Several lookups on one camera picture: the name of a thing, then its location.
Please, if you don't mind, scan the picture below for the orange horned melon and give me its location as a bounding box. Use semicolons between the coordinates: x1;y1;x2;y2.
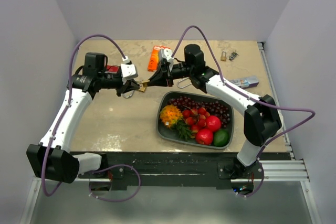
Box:
159;105;183;130

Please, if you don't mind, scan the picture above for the green pineapple leaf top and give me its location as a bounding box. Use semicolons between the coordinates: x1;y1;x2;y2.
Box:
174;120;195;141

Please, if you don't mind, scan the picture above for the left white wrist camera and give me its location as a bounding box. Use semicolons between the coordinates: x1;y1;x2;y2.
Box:
120;56;138;81

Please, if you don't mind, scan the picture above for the orange razor box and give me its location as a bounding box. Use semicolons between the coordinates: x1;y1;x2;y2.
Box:
147;46;169;72

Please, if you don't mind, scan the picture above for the green avocado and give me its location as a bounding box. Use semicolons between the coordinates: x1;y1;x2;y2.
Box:
213;129;230;147

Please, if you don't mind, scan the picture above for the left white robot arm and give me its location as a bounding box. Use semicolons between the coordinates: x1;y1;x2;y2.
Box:
26;52;140;184

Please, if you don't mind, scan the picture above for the dark red grapes bunch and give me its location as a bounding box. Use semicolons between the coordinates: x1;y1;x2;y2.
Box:
166;95;232;129

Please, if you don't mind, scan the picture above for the brass padlock with key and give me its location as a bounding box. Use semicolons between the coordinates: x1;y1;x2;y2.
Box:
177;77;192;89

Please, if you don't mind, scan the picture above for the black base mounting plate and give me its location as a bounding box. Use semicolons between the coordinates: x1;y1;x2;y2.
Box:
78;152;265;191

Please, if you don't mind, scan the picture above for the red pomegranate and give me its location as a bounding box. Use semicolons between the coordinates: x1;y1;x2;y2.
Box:
195;129;214;145
205;115;222;132

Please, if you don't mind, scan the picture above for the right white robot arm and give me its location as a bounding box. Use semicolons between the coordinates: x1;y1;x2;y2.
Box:
148;44;282;178

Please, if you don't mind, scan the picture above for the lower red pomegranate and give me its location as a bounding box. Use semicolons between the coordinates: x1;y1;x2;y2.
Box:
195;129;214;145

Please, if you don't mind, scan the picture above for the purple toothpaste box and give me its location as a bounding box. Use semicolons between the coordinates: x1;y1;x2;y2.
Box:
230;76;259;89

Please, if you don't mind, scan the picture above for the upper red pomegranate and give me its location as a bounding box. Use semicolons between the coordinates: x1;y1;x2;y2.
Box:
205;115;222;132

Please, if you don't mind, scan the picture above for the aluminium frame rail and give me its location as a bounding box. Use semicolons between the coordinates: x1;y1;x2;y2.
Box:
46;157;308;187

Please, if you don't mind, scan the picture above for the grey fruit tray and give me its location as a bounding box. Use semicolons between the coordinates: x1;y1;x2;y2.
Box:
156;91;234;150

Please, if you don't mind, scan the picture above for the large brass padlock centre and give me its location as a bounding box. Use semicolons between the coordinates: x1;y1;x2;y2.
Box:
122;91;134;99

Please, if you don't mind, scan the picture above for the black key bunch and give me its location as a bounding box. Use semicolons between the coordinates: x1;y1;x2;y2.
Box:
229;50;239;61

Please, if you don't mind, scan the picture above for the small brass padlock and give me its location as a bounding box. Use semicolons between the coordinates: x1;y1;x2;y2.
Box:
220;51;227;61
138;80;150;93

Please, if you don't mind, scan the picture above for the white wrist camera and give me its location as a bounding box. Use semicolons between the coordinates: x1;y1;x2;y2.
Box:
158;48;174;63
120;56;138;81

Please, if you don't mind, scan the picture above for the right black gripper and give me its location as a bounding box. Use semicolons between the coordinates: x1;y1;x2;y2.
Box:
148;61;194;88

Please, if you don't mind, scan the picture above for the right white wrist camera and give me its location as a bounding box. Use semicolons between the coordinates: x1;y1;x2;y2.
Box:
158;48;174;63

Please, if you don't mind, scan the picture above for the red toothpaste box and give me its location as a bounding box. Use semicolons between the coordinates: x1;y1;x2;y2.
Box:
106;65;119;74

